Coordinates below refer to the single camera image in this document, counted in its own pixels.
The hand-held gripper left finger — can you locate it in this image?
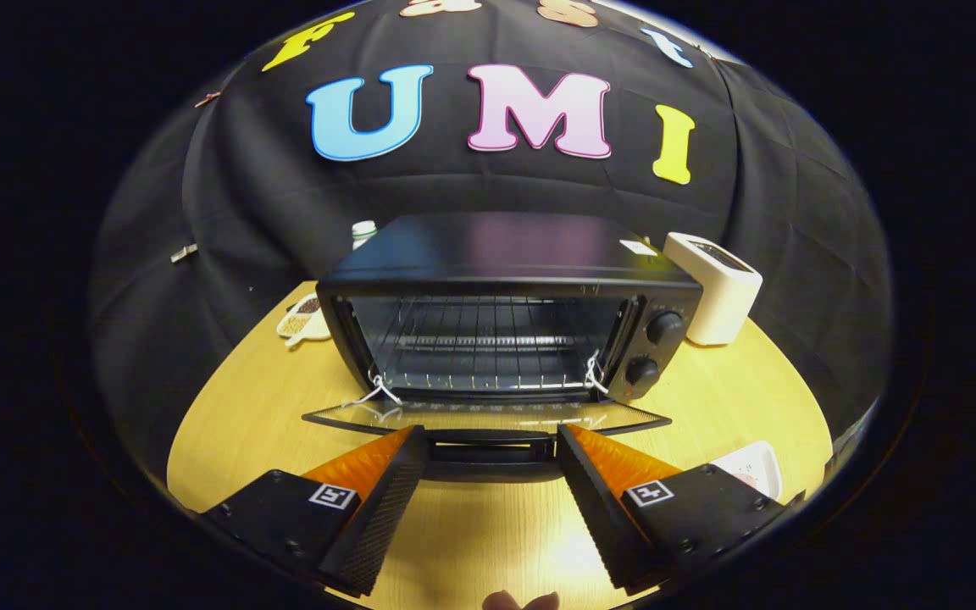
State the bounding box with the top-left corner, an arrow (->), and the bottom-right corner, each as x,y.
200,424 -> 430,598

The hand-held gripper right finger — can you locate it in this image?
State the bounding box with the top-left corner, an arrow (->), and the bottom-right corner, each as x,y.
556,423 -> 798,594

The white square plate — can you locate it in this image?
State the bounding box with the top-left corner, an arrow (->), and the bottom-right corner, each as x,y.
708,441 -> 784,502

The black toaster oven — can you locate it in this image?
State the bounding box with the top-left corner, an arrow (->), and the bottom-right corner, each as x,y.
302,212 -> 703,484

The cream white toaster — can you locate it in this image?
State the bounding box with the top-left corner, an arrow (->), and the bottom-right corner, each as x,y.
663,232 -> 764,347

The white divided snack dish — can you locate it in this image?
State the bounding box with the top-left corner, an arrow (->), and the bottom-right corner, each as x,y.
275,292 -> 333,348

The oven wire rack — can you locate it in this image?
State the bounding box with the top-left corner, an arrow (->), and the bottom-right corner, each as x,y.
367,297 -> 620,392

